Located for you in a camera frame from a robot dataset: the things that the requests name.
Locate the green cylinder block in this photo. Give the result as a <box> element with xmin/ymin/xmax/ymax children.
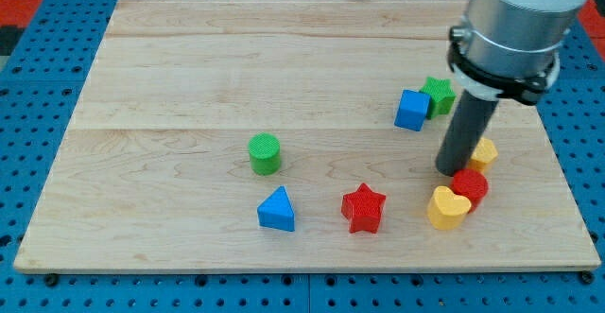
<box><xmin>248</xmin><ymin>132</ymin><xmax>281</xmax><ymax>176</ymax></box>

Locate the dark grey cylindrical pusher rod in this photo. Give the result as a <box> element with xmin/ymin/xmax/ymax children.
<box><xmin>435</xmin><ymin>91</ymin><xmax>498</xmax><ymax>176</ymax></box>

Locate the red star block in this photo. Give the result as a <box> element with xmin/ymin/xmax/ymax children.
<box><xmin>340</xmin><ymin>183</ymin><xmax>387</xmax><ymax>234</ymax></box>

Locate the green star block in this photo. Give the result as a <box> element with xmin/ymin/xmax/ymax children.
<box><xmin>421</xmin><ymin>77</ymin><xmax>457</xmax><ymax>119</ymax></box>

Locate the blue triangle block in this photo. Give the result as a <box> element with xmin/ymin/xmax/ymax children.
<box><xmin>257</xmin><ymin>185</ymin><xmax>295</xmax><ymax>232</ymax></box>

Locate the yellow heart block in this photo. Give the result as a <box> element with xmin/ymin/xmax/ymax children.
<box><xmin>426</xmin><ymin>186</ymin><xmax>472</xmax><ymax>231</ymax></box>

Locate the yellow hexagon block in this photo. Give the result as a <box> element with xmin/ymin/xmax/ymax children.
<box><xmin>466</xmin><ymin>137</ymin><xmax>498</xmax><ymax>174</ymax></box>

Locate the blue cube block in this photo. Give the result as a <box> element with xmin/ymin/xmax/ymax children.
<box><xmin>394</xmin><ymin>90</ymin><xmax>430</xmax><ymax>131</ymax></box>

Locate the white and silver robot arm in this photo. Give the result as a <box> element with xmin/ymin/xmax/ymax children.
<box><xmin>436</xmin><ymin>0</ymin><xmax>587</xmax><ymax>176</ymax></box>

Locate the red cylinder block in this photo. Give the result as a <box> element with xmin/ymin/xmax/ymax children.
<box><xmin>450</xmin><ymin>168</ymin><xmax>489</xmax><ymax>213</ymax></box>

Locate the light wooden board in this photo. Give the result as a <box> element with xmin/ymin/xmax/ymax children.
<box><xmin>14</xmin><ymin>0</ymin><xmax>600</xmax><ymax>274</ymax></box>

